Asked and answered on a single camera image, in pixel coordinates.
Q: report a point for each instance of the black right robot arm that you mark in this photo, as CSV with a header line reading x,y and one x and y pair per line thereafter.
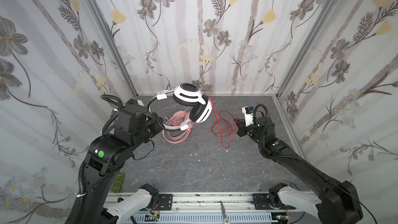
x,y
330,200

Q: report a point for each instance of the green small object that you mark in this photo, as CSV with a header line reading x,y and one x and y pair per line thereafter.
x,y
117,184

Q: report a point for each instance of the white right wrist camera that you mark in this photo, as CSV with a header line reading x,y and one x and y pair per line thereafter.
x,y
248,112

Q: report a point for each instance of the pink headphones with cable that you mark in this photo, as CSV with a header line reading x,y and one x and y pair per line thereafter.
x,y
180,120

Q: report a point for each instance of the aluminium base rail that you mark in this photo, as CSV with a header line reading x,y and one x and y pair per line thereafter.
x,y
198,202

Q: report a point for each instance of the white perforated cable duct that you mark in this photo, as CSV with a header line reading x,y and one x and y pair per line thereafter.
x,y
205,218

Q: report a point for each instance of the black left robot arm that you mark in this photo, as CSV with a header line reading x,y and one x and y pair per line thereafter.
x,y
130,126

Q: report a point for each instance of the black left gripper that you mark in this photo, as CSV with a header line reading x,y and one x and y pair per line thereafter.
x,y
157,123

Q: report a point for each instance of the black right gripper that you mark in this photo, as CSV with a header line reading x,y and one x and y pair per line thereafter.
x,y
242,127

